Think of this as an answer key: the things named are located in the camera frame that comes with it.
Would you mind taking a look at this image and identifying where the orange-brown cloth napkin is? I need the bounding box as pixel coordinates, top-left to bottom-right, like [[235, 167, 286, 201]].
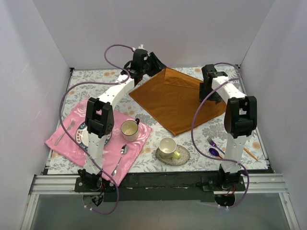
[[129, 67, 227, 137]]

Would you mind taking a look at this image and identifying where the purple fork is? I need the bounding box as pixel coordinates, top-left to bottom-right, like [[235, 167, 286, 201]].
[[207, 137, 225, 154]]

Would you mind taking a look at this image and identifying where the orange plastic utensil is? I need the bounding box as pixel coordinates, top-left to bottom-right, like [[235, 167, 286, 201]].
[[243, 148, 259, 161]]

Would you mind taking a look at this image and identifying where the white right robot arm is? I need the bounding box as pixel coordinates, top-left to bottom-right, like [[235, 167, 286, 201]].
[[199, 64, 257, 191]]

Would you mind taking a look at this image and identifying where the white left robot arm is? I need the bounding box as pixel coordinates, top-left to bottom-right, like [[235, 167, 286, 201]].
[[78, 45, 166, 192]]

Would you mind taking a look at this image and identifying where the floral patterned tablecloth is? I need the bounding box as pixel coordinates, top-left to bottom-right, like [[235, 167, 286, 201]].
[[46, 68, 267, 184]]

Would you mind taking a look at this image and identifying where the purple spoon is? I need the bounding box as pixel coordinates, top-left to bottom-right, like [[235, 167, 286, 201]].
[[209, 148, 222, 159]]

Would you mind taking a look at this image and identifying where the pale green teacup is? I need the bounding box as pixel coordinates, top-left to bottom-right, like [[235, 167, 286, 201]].
[[159, 137, 181, 160]]

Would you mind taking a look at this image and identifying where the woven round saucer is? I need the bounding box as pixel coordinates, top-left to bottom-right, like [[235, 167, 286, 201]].
[[155, 145, 190, 166]]

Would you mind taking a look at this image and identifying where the silver spoon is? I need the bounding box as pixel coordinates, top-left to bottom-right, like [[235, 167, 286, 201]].
[[111, 144, 129, 176]]

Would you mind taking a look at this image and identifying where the pink floral placemat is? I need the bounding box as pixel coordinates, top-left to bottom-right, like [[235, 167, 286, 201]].
[[45, 99, 152, 184]]

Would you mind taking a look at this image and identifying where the silver fork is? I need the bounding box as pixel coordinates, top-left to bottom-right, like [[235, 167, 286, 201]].
[[54, 120, 75, 146]]

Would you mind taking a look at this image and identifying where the white plate green rim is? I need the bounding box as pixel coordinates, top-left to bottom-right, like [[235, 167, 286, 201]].
[[75, 122, 113, 152]]

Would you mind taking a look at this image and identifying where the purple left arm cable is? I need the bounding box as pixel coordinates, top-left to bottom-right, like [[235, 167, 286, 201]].
[[59, 44, 119, 214]]

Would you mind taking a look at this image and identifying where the cream mug black handle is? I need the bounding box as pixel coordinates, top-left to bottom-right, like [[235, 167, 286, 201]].
[[120, 118, 140, 142]]

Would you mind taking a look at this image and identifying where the aluminium frame rail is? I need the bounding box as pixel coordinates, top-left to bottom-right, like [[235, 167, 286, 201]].
[[21, 172, 300, 230]]

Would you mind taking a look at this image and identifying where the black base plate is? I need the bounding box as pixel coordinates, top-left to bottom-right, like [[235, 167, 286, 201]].
[[74, 171, 246, 202]]

